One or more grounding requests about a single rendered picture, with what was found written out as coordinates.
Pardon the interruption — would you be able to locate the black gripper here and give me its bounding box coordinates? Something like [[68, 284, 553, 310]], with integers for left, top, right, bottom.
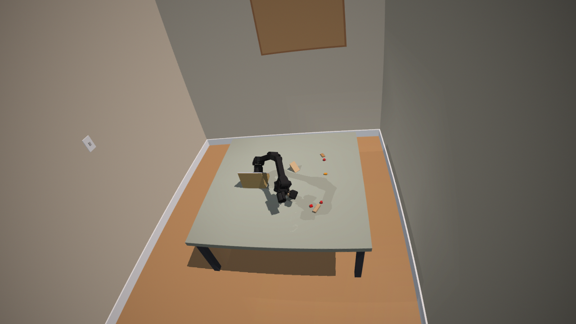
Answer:
[[285, 190, 298, 200]]

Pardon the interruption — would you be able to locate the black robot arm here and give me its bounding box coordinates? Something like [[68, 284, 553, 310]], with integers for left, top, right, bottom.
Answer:
[[252, 152, 292, 203]]

